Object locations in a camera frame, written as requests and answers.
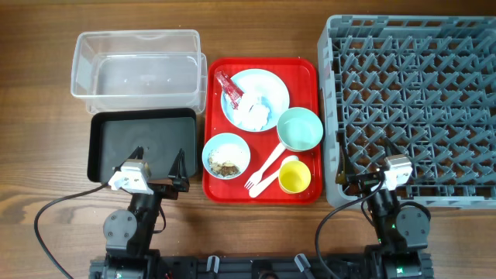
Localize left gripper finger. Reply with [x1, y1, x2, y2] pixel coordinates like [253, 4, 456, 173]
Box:
[122, 146, 144, 171]
[168, 149, 189, 184]

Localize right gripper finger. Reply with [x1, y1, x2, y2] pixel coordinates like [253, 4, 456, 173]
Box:
[336, 131, 355, 184]
[384, 138, 399, 157]

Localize rice and food scraps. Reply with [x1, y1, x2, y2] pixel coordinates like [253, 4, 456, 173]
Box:
[208, 143, 249, 178]

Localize light blue small bowl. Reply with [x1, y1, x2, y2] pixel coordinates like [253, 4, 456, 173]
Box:
[201, 133, 251, 180]

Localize yellow plastic cup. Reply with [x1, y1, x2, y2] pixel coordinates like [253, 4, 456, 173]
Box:
[278, 160, 312, 194]

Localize white napkin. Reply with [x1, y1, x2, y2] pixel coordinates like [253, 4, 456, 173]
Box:
[243, 104, 270, 131]
[232, 93, 258, 125]

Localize red sauce packet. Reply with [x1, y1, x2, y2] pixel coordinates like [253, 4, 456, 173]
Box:
[215, 71, 243, 110]

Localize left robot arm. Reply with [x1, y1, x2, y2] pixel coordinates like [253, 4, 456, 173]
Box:
[103, 146, 190, 258]

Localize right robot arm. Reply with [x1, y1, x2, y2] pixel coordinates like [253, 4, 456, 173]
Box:
[336, 132, 431, 254]

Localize grey dishwasher rack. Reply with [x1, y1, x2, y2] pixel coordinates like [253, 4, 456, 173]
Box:
[318, 15, 495, 209]

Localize black plastic tray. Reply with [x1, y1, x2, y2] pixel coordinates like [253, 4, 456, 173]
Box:
[87, 108, 198, 183]

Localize mint green bowl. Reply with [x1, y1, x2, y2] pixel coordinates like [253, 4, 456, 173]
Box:
[276, 107, 324, 152]

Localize white plastic fork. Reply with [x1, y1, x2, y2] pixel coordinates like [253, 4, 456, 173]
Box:
[244, 143, 286, 190]

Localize white plastic spoon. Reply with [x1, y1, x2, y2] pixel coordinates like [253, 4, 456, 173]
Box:
[249, 155, 299, 198]

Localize clear plastic bin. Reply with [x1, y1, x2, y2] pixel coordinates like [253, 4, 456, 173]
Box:
[71, 29, 208, 114]

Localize red serving tray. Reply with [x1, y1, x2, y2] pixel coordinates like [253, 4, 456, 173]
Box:
[202, 57, 322, 205]

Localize light blue plate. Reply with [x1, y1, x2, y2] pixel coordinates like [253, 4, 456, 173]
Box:
[221, 69, 290, 133]

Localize right black cable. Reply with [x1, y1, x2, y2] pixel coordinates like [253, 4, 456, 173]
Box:
[314, 180, 387, 279]

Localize black cable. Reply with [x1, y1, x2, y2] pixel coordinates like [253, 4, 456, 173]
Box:
[314, 180, 387, 279]
[33, 181, 112, 279]

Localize left black cable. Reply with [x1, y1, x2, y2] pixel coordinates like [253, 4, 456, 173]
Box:
[33, 181, 112, 279]

